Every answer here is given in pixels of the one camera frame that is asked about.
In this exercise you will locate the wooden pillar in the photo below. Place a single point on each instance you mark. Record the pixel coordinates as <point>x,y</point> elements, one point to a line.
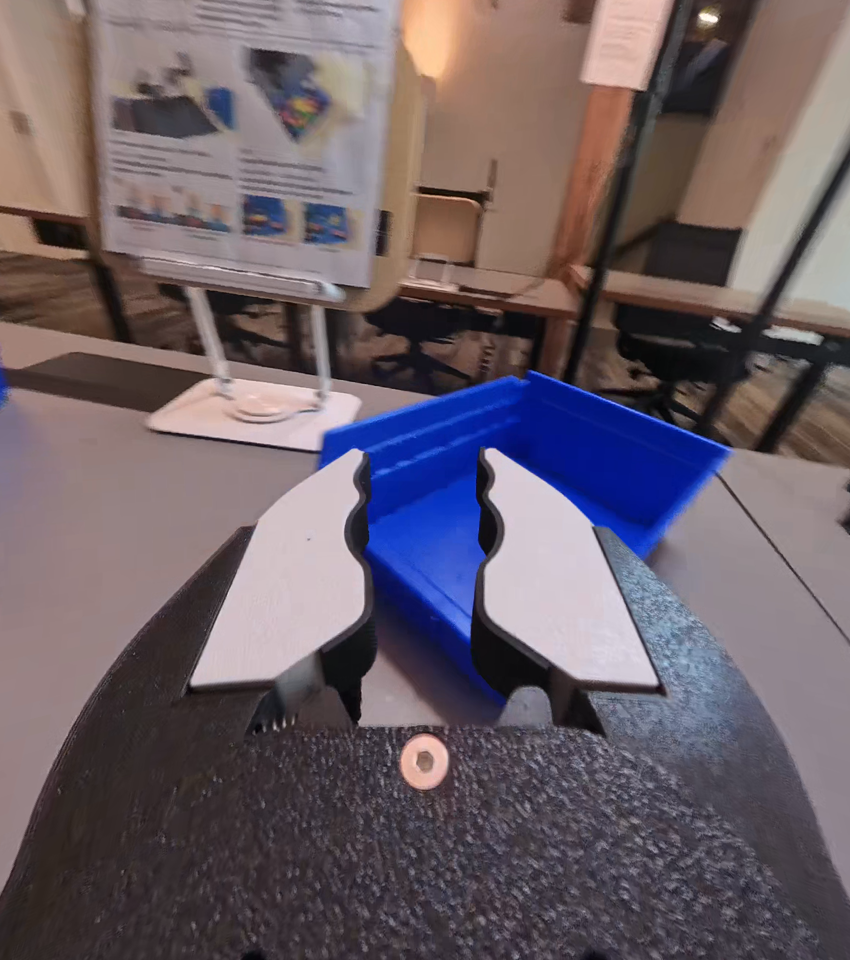
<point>590,187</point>

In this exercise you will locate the small rounded wooden board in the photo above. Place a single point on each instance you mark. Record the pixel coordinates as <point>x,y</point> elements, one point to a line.
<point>447,229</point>

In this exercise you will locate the white laptop stand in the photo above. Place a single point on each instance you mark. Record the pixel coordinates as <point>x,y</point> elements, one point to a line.
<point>432,274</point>

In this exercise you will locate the printed instruction sheet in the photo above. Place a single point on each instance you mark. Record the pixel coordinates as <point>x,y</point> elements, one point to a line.
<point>244,150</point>

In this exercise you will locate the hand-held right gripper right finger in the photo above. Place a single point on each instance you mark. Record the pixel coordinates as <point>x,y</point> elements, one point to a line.
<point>567,600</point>

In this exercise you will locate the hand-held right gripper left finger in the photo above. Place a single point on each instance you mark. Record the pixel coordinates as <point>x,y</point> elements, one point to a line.
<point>290,600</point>

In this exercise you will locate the black office chair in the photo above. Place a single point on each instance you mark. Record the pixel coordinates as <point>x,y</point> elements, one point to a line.
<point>425,330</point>
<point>244,315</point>
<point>687,255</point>

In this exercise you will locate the wooden desk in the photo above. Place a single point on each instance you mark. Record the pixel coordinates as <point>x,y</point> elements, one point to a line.
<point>507,296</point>
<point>695,296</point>

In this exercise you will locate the white notice sheet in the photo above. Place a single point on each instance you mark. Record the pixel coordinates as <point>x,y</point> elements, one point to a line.
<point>627,41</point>

